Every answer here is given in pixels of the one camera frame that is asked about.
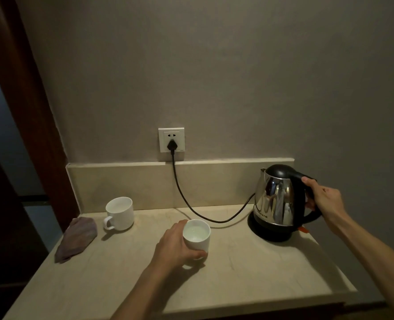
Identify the person's right hand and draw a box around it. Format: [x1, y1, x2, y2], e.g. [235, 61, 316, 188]
[301, 177, 348, 227]

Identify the person's left hand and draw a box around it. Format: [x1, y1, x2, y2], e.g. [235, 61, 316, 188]
[149, 219, 208, 273]

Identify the white cup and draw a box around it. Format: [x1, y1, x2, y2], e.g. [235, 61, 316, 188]
[183, 219, 211, 261]
[103, 196, 135, 231]

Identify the stainless steel electric kettle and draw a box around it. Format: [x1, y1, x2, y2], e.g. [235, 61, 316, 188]
[253, 164, 323, 228]

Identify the person's right forearm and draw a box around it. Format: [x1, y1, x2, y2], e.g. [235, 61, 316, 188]
[324, 211, 394, 320]

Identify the person's left forearm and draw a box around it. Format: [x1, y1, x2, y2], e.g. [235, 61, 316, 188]
[110, 263, 181, 320]

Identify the black kettle base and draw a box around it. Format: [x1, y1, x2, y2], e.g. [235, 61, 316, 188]
[247, 212, 308, 243]

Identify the purple grey cloth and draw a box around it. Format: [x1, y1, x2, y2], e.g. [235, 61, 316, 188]
[54, 217, 98, 264]

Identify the black power cable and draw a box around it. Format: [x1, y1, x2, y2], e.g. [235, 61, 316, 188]
[171, 150, 257, 224]

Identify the white wall socket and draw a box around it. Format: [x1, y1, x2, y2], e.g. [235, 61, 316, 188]
[158, 127, 185, 154]

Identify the dark brown door frame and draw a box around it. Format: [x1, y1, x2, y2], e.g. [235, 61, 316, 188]
[0, 0, 81, 232]

